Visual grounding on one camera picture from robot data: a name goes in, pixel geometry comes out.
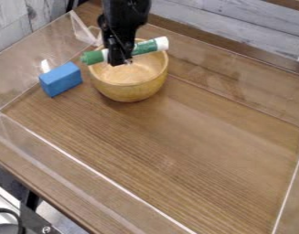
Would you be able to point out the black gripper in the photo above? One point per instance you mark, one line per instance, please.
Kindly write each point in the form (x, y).
(122, 18)

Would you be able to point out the green Expo marker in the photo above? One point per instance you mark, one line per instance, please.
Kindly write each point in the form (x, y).
(145, 47)

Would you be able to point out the brown wooden bowl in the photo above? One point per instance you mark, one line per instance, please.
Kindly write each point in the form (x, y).
(131, 82)

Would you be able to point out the blue rectangular block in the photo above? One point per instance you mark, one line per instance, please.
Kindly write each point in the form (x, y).
(60, 79)

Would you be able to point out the clear acrylic triangular bracket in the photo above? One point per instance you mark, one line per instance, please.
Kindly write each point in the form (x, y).
(86, 34)

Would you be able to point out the clear acrylic left wall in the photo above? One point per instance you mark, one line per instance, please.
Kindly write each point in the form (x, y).
(43, 51)

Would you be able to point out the clear acrylic wall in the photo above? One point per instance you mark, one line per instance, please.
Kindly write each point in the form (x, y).
(104, 207)
(43, 51)

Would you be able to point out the clear acrylic front wall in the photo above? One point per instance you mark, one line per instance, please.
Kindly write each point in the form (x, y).
(104, 207)

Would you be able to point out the black metal table frame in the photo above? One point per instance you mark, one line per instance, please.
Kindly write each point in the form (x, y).
(28, 201)

